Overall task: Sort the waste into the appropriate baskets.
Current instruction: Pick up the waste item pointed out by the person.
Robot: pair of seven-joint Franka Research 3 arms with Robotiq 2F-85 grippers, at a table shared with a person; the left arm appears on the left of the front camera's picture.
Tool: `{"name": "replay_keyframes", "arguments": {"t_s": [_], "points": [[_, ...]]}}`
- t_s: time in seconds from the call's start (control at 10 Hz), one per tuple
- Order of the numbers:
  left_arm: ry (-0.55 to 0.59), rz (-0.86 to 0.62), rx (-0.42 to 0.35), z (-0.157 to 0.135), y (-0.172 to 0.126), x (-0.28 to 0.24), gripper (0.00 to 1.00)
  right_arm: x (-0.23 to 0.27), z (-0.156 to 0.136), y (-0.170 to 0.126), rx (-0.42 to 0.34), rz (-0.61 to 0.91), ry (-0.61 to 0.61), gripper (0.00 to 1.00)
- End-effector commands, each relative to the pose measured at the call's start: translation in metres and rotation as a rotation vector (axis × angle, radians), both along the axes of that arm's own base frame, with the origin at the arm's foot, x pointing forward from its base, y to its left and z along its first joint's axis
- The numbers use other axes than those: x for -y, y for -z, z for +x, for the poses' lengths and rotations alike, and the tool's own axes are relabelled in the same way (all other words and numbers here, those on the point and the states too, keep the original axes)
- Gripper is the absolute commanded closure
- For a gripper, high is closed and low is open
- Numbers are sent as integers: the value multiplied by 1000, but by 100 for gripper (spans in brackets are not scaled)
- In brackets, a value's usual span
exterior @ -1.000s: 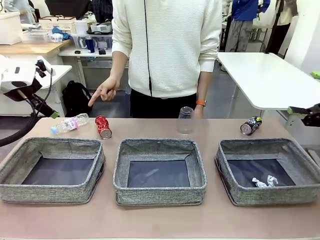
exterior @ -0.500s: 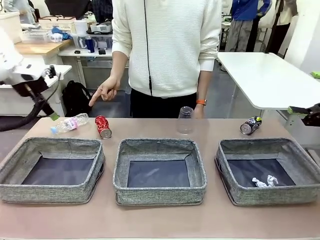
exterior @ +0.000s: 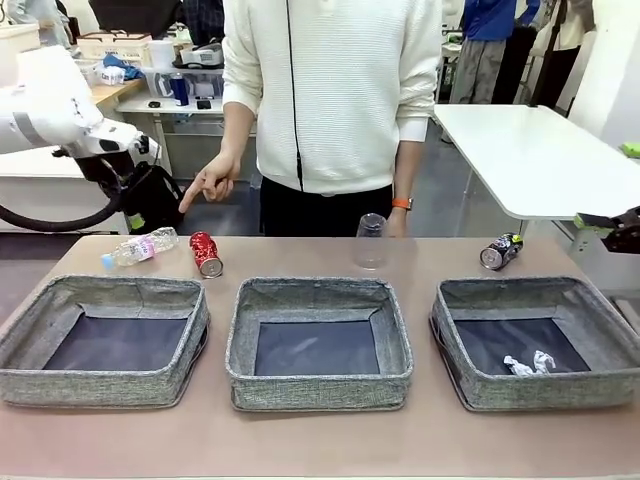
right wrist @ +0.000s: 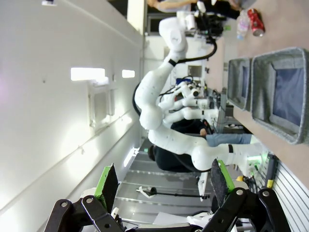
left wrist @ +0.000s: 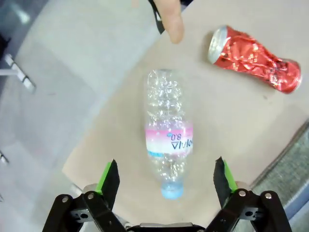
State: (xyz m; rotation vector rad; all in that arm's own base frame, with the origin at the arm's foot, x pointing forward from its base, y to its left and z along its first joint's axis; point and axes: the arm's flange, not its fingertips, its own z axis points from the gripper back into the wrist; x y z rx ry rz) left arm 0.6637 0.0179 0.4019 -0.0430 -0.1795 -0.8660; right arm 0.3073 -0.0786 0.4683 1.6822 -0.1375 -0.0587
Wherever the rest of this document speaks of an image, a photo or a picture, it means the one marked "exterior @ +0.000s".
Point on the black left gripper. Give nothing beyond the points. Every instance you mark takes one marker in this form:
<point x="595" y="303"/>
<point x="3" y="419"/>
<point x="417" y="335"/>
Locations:
<point x="102" y="172"/>

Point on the small white printed box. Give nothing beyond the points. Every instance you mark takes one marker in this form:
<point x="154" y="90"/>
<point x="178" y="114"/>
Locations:
<point x="112" y="76"/>

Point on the blue cloth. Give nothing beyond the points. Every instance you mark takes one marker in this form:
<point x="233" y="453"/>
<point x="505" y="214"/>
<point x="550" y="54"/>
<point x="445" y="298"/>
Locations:
<point x="130" y="70"/>

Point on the black backpack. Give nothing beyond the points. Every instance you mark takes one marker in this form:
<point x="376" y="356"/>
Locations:
<point x="160" y="200"/>

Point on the plastic bottle pink label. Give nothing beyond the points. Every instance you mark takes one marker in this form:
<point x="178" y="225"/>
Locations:
<point x="137" y="250"/>

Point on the white crate wooden rim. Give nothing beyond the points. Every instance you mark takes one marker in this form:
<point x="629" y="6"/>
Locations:
<point x="112" y="50"/>

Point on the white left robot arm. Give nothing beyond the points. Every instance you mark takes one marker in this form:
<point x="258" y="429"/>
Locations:
<point x="45" y="100"/>

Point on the crushed black Pepsi can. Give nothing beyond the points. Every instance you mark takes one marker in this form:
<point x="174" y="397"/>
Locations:
<point x="500" y="252"/>

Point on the large white table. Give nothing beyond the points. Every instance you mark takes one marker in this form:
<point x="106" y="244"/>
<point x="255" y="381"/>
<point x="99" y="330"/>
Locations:
<point x="525" y="160"/>

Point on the person's right hand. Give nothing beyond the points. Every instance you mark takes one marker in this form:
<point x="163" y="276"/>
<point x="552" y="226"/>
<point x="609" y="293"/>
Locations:
<point x="220" y="177"/>

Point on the person's right forearm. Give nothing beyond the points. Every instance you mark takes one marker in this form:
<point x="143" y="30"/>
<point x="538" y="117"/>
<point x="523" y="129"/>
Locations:
<point x="239" y="130"/>

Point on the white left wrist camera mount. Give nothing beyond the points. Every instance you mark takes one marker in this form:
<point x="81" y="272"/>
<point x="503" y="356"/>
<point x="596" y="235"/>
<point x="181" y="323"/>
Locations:
<point x="147" y="146"/>

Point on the blue bottle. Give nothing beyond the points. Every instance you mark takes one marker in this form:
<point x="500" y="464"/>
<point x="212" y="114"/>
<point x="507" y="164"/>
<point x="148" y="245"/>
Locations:
<point x="180" y="90"/>

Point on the clear plastic basket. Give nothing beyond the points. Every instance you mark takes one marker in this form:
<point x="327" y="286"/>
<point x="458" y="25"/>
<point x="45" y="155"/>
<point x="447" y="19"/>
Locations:
<point x="90" y="70"/>

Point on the clear storage bin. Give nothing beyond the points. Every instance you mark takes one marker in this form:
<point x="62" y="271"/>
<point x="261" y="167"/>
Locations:
<point x="210" y="82"/>

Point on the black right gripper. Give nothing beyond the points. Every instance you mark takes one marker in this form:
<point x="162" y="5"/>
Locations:
<point x="625" y="232"/>

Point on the person's left hand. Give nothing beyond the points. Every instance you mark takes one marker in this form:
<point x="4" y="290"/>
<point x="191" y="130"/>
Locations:
<point x="397" y="225"/>

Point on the black phone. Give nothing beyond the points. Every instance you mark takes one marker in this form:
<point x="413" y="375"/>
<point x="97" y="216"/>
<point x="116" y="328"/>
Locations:
<point x="204" y="105"/>

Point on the orange wristwatch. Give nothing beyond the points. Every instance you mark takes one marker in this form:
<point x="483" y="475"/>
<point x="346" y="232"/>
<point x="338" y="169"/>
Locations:
<point x="401" y="203"/>

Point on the person in white sweater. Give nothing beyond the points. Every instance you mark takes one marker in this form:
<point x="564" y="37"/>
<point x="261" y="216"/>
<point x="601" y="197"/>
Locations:
<point x="340" y="100"/>

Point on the wooden top table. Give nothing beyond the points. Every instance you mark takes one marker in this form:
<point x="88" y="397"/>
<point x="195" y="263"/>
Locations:
<point x="117" y="90"/>

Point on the person in blue jacket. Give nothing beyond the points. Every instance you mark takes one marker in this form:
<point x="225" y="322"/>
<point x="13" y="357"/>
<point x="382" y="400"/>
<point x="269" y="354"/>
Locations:
<point x="485" y="50"/>

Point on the person's left forearm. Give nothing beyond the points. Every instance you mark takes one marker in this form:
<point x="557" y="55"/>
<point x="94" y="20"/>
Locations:
<point x="409" y="170"/>

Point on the clear plastic cup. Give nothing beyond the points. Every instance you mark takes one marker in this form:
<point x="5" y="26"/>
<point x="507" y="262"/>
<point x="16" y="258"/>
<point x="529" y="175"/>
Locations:
<point x="372" y="245"/>

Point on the white desk with shelf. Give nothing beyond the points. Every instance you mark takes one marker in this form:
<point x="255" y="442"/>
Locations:
<point x="170" y="107"/>

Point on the crushed red cola can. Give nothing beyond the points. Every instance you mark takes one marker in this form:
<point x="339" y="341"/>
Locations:
<point x="206" y="252"/>

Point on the person in beige top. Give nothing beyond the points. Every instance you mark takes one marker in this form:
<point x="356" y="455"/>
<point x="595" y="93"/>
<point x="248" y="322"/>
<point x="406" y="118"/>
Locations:
<point x="565" y="60"/>

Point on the white storage box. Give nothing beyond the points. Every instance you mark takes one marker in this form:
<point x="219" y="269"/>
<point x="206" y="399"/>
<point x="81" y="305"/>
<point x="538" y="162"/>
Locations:
<point x="15" y="45"/>

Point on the grey fabric basket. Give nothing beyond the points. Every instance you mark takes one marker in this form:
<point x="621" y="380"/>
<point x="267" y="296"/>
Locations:
<point x="540" y="390"/>
<point x="320" y="390"/>
<point x="100" y="387"/>

